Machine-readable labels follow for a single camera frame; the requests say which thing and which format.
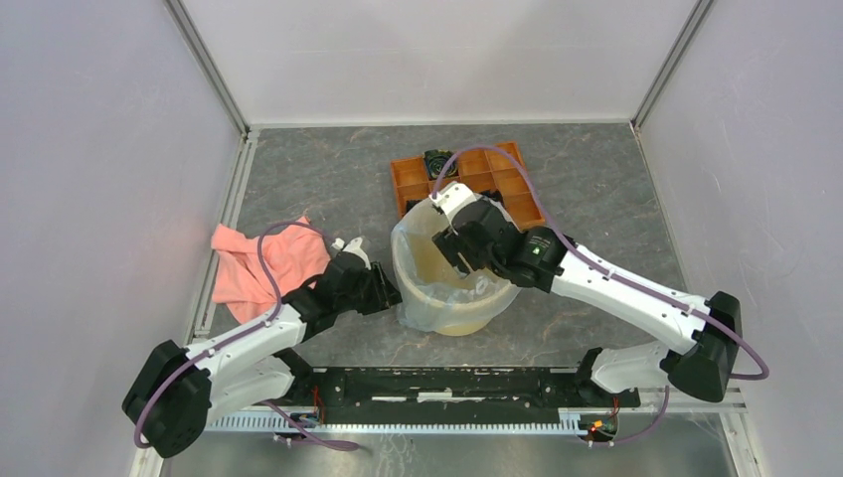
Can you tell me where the orange wooden divided tray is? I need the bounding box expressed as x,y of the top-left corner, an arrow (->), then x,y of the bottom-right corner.
390,141 -> 546,229

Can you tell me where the yellow plastic trash bin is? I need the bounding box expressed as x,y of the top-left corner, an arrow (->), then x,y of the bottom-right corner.
391,200 -> 522,338

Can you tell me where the translucent blue plastic trash bag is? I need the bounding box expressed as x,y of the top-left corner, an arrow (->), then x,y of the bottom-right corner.
390,200 -> 522,335

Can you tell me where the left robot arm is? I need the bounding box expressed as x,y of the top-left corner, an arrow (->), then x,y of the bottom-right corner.
121,251 -> 402,457

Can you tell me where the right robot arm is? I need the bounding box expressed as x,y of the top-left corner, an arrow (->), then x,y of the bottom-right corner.
432,193 -> 741,405

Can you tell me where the black orange rolled tie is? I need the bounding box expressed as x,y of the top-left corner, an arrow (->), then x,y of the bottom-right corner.
480,190 -> 505,207

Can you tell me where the pink cloth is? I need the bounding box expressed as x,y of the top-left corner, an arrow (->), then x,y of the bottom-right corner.
211,216 -> 330,324

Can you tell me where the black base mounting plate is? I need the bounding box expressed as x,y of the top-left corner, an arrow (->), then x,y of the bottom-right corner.
274,352 -> 641,425

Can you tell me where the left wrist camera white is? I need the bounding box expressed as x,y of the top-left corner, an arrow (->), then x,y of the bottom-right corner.
330,236 -> 371,269

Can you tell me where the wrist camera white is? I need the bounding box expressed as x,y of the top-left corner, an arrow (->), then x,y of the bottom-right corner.
330,236 -> 371,269
429,182 -> 477,238

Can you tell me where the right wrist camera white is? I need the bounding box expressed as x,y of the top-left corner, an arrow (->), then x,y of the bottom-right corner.
429,182 -> 477,238

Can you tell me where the white slotted cable duct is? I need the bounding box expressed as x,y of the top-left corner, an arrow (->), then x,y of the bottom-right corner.
205,408 -> 605,437

